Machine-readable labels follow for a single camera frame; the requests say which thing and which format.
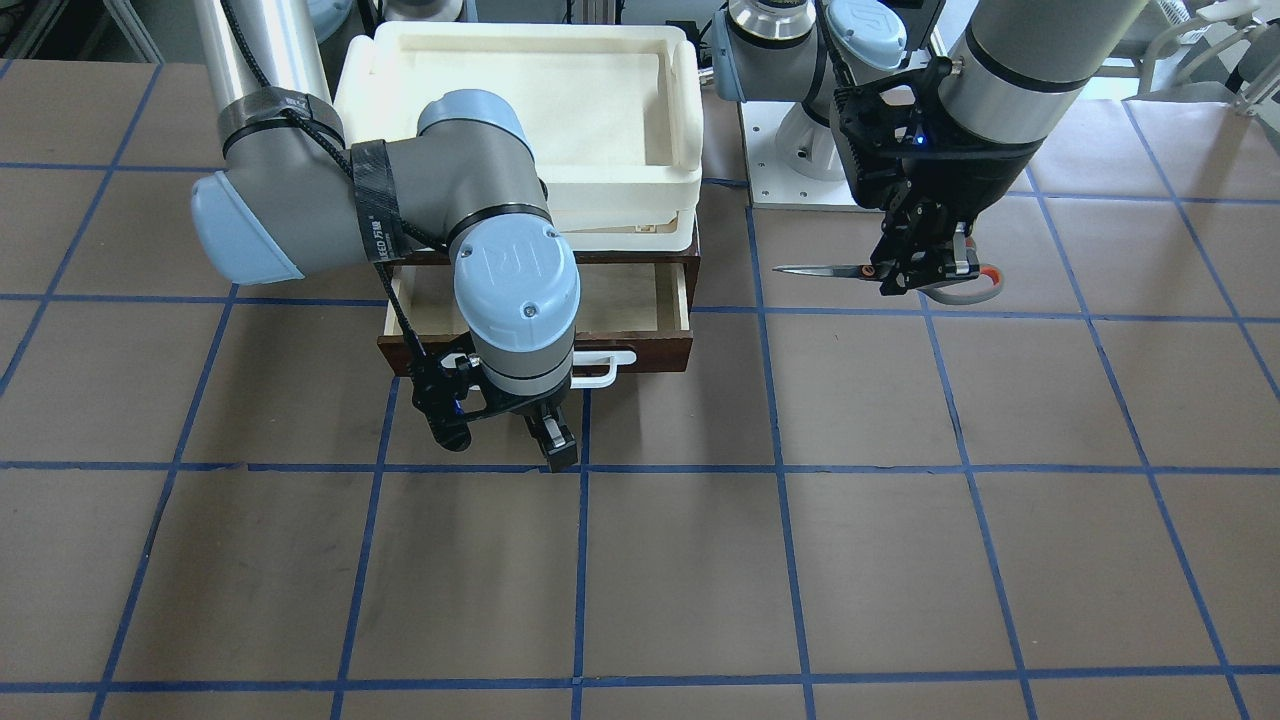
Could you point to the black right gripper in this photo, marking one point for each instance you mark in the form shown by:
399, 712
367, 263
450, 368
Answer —
553, 434

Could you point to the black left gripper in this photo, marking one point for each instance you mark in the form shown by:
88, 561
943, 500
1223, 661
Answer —
962, 180

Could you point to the white drawer handle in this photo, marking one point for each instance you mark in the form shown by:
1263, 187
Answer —
598, 369

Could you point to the dark wooden drawer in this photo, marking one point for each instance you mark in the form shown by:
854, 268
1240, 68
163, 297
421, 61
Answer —
643, 308

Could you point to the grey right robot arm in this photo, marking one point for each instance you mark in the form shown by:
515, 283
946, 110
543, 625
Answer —
296, 199

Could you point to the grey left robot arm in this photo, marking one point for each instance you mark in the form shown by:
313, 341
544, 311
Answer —
1030, 61

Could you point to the dark wooden drawer cabinet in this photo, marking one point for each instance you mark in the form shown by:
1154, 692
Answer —
632, 210

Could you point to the white plastic tray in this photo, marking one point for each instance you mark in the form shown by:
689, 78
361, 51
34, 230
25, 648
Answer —
586, 96

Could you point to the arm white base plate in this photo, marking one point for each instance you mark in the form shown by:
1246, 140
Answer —
792, 161

